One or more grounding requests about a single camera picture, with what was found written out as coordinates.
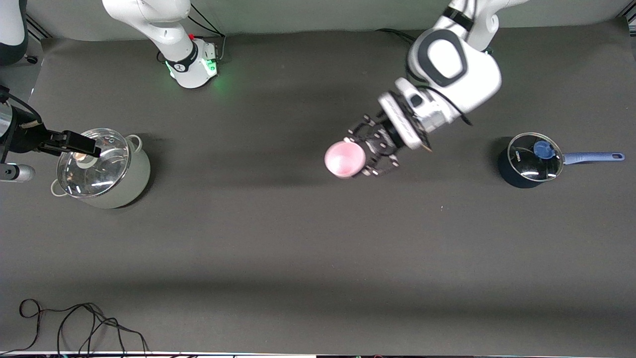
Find pink plastic cup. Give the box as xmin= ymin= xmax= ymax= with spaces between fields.
xmin=324 ymin=140 xmax=367 ymax=179

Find pale green stockpot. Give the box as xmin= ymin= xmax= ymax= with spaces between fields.
xmin=50 ymin=128 xmax=151 ymax=209

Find dark grey table mat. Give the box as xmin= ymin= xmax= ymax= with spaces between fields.
xmin=0 ymin=20 xmax=636 ymax=355

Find glass lid blue knob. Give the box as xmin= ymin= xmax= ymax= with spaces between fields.
xmin=508 ymin=132 xmax=565 ymax=182

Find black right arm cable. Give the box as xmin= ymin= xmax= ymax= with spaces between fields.
xmin=0 ymin=87 xmax=44 ymax=124

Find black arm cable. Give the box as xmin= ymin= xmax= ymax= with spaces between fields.
xmin=417 ymin=85 xmax=473 ymax=126
xmin=0 ymin=87 xmax=44 ymax=124

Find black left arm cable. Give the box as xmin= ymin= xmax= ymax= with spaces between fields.
xmin=417 ymin=85 xmax=473 ymax=126

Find black left arm base cables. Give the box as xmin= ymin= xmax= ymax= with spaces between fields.
xmin=375 ymin=28 xmax=418 ymax=43

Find black arm base cables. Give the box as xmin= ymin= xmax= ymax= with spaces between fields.
xmin=186 ymin=2 xmax=227 ymax=63
xmin=375 ymin=28 xmax=418 ymax=43

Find aluminium frame rail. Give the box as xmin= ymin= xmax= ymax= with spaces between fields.
xmin=27 ymin=15 xmax=53 ymax=40

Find dark blue saucepan blue handle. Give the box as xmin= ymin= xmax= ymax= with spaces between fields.
xmin=498 ymin=132 xmax=626 ymax=188

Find black right arm base cables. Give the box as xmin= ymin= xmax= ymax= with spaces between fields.
xmin=186 ymin=2 xmax=227 ymax=63

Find thin black tangled cable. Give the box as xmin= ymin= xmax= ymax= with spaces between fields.
xmin=0 ymin=298 xmax=150 ymax=356

